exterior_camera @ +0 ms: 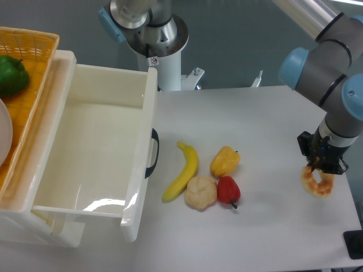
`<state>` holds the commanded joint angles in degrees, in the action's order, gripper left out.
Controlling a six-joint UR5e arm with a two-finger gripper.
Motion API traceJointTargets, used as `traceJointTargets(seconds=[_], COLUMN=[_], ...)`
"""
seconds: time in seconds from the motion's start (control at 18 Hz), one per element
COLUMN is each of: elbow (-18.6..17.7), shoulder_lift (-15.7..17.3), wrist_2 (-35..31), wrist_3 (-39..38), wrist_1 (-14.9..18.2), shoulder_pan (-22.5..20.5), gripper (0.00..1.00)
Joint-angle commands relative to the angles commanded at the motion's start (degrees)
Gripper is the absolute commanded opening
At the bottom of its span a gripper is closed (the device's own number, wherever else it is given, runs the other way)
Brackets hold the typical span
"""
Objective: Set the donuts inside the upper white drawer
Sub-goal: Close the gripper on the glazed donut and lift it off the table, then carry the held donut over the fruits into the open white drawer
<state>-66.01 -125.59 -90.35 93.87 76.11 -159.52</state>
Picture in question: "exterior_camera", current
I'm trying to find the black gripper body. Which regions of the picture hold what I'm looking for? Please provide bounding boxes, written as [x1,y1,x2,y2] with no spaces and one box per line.
[297,130,348,174]

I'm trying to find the orange woven basket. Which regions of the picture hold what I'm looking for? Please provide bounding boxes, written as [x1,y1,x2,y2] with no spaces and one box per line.
[1,27,60,195]

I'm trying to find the beige round bread bun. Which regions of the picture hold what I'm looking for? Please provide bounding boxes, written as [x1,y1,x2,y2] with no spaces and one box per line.
[184,176,217,210]

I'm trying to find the white table clamp bracket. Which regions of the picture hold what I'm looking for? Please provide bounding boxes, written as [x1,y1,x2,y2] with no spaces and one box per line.
[181,67,205,91]

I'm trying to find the white plate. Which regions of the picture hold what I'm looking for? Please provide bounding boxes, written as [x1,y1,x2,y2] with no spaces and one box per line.
[0,100,13,164]

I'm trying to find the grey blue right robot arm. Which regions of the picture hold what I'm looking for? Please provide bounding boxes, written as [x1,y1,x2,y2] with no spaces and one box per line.
[274,1,362,175]

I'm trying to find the open white upper drawer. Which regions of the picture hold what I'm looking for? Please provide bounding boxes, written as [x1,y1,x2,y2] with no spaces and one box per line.
[33,65,158,242]

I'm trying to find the white drawer cabinet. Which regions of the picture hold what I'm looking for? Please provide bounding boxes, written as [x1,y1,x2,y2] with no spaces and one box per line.
[1,50,85,247]

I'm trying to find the yellow banana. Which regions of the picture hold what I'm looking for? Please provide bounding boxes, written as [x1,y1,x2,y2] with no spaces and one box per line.
[162,141,199,202]

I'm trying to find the green bell pepper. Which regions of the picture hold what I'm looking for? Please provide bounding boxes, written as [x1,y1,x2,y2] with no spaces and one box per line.
[1,55,30,97]

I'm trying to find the silver left robot arm base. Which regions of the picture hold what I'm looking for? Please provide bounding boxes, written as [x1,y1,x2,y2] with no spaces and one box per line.
[98,0,189,91]

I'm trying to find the yellow bell pepper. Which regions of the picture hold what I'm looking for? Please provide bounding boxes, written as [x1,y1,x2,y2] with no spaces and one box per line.
[210,146,241,178]

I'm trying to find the black drawer handle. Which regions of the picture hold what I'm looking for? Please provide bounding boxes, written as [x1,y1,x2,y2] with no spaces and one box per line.
[145,128,160,179]

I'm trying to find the black device at table edge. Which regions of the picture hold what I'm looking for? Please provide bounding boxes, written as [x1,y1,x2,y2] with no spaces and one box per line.
[343,230,363,260]

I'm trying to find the red bell pepper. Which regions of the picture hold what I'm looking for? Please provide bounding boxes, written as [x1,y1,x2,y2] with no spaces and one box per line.
[217,176,241,209]

